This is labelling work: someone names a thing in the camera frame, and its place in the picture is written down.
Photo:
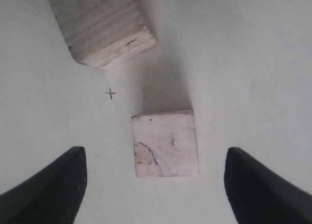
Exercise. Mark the smallest wooden cube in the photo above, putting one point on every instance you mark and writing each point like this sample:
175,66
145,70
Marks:
165,144

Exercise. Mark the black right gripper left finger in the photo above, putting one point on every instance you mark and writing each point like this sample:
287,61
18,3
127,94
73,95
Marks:
52,196

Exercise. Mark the medium wooden cube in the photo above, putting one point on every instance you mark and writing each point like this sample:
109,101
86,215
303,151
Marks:
101,33

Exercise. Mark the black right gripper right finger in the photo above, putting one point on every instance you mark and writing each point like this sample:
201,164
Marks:
257,195

